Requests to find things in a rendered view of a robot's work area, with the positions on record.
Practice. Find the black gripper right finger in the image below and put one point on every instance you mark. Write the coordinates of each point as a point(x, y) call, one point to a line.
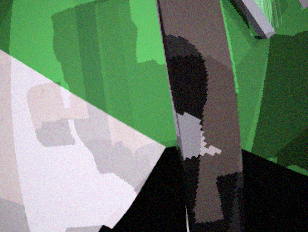
point(275, 198)

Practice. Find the green putting mat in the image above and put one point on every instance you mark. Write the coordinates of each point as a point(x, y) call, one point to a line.
point(110, 53)

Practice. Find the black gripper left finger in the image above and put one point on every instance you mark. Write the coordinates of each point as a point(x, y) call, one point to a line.
point(160, 204)

